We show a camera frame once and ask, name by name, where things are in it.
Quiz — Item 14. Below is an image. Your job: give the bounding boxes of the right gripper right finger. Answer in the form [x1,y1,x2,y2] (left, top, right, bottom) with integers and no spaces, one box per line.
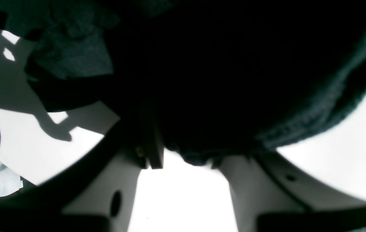
[218,152,366,232]

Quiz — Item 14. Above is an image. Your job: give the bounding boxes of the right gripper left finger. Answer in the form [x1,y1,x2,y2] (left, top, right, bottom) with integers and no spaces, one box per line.
[0,121,164,232]

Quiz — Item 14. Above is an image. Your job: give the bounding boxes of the black t-shirt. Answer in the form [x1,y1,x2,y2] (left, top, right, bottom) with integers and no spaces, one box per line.
[0,0,366,166]

